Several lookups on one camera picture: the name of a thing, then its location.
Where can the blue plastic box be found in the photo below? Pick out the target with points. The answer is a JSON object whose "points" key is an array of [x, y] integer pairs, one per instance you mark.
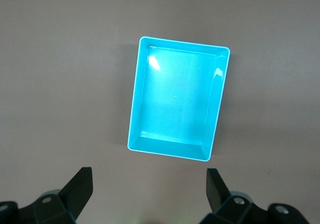
{"points": [[175, 96]]}

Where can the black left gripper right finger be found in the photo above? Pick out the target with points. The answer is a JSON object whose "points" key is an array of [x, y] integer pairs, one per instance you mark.
{"points": [[220, 199]]}

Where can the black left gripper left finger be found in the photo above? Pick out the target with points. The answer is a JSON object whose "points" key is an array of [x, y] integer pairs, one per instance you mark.
{"points": [[75, 196]]}

